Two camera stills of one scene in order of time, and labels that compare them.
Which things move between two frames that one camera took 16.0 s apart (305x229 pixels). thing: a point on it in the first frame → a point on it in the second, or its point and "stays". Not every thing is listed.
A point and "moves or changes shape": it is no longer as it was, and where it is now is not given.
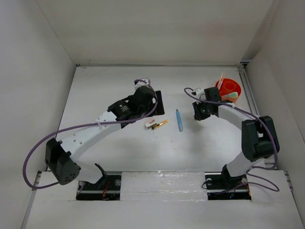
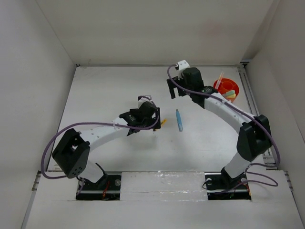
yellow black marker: x=164 y=121 stays
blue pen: x=179 y=123 stays
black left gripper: x=159 y=109 → x=152 y=122
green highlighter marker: x=232 y=95 moves or changes shape
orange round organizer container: x=227 y=85 stays
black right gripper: x=198 y=115 → x=178 y=81
